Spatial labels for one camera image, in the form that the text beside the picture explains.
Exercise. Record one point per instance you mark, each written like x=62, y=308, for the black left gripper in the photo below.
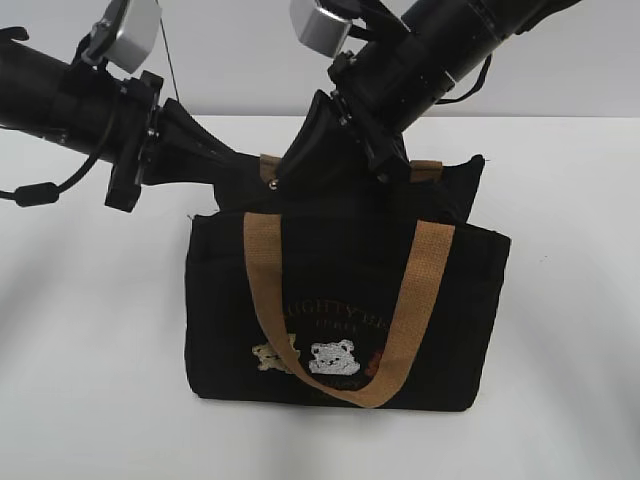
x=155, y=140

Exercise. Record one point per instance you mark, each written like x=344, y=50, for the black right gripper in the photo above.
x=345, y=134

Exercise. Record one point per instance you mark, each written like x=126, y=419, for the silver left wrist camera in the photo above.
x=125, y=35

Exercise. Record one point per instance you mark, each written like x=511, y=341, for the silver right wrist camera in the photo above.
x=317, y=28

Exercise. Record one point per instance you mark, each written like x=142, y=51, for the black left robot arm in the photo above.
x=74, y=105

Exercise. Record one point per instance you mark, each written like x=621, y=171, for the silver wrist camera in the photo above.
x=125, y=35
x=317, y=28

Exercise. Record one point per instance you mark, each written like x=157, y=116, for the black canvas tote bag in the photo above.
x=368, y=295

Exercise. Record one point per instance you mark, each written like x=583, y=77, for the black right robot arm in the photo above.
x=443, y=40

